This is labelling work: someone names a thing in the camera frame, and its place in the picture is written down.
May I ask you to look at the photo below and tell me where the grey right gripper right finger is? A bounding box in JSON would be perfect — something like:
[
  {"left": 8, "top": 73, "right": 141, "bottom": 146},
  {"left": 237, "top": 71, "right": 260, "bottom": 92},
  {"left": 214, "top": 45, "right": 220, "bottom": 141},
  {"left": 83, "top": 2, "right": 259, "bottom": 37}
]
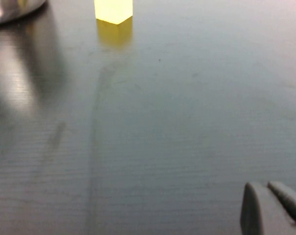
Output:
[{"left": 267, "top": 180, "right": 296, "bottom": 228}]

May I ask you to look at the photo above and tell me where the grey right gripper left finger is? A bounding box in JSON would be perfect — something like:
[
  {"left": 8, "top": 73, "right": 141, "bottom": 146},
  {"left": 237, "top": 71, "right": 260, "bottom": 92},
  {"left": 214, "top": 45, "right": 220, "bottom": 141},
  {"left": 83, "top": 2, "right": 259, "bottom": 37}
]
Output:
[{"left": 240, "top": 182, "right": 289, "bottom": 235}]

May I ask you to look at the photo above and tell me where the stainless steel pot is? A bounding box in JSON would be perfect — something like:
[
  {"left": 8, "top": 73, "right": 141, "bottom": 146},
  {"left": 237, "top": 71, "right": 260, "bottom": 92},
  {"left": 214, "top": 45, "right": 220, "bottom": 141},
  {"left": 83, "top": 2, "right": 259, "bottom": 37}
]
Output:
[{"left": 0, "top": 0, "right": 48, "bottom": 26}]

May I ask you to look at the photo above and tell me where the yellow cube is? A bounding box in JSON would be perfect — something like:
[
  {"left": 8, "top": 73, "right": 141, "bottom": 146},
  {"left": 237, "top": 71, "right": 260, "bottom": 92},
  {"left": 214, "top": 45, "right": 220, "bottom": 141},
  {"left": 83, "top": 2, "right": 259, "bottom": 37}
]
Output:
[{"left": 93, "top": 0, "right": 134, "bottom": 25}]

